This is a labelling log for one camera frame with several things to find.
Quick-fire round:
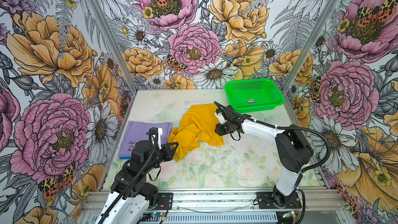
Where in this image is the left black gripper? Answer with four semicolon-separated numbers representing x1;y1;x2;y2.
144;142;178;173

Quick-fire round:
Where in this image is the yellow t shirt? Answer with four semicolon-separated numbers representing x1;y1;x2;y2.
169;103;224;162

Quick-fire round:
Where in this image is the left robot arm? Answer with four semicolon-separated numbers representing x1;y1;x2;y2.
96;141;179;224

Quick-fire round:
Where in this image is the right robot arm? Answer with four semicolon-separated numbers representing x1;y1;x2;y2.
215;102;314;208

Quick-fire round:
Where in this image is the green plastic basket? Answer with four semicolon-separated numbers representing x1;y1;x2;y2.
224;78;285;114

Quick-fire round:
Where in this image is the folded purple t shirt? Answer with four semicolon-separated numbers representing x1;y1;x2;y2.
117;121;172;159

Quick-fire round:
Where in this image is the green circuit board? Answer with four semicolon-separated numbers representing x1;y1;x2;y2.
143;212;166;219
282;211;296;218

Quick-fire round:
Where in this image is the right green circuit board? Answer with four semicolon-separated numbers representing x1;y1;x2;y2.
282;211;296;218

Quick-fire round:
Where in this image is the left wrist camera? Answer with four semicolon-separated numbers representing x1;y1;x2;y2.
149;128;163;150

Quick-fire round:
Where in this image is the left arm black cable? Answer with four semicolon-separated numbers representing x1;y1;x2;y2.
97;127;161;224

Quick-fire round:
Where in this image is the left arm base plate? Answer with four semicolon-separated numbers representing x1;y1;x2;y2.
154;192;174;210

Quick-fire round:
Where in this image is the aluminium front rail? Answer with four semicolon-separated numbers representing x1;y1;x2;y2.
82;189;346;214

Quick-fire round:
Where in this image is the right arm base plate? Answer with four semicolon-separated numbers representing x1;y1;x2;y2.
256;191;302;209

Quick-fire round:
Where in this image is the left aluminium corner post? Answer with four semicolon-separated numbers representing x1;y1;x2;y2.
87;0;138;95

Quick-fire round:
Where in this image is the aluminium corner post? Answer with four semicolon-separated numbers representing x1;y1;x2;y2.
282;0;341;92
87;0;138;95

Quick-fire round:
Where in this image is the right aluminium corner post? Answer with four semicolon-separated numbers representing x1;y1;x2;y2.
282;0;341;92

